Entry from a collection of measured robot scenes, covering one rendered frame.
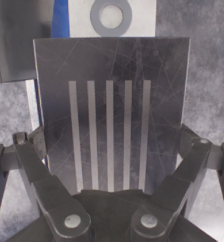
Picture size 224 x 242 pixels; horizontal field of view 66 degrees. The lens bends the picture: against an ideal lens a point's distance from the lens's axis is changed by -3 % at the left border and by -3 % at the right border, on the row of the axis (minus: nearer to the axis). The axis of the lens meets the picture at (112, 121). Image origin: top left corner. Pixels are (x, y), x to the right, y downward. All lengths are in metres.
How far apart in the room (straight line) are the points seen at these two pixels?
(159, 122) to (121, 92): 0.04
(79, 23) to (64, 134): 0.43
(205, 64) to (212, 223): 2.05
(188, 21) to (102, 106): 1.80
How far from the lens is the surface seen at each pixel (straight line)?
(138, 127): 0.16
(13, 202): 2.72
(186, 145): 0.17
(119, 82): 0.15
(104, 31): 0.53
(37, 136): 0.16
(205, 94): 2.00
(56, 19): 1.23
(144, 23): 0.56
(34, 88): 1.15
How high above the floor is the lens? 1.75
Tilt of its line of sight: 73 degrees down
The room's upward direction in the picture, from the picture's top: 179 degrees counter-clockwise
